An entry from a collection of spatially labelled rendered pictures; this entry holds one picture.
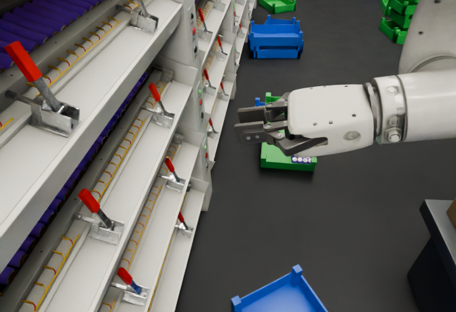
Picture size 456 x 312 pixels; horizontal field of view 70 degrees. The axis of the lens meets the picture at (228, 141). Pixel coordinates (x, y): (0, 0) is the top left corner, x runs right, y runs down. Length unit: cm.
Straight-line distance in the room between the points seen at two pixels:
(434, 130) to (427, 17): 14
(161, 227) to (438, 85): 56
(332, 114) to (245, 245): 70
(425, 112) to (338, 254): 71
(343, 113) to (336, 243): 72
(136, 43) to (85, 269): 33
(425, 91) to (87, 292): 46
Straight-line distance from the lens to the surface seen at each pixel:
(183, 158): 87
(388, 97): 42
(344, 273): 104
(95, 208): 46
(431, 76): 44
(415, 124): 42
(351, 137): 41
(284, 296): 97
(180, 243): 93
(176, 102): 73
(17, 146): 36
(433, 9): 48
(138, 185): 56
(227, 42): 150
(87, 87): 43
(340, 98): 43
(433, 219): 86
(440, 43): 51
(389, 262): 110
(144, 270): 68
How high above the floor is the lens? 88
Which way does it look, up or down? 40 degrees down
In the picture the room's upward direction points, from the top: 2 degrees counter-clockwise
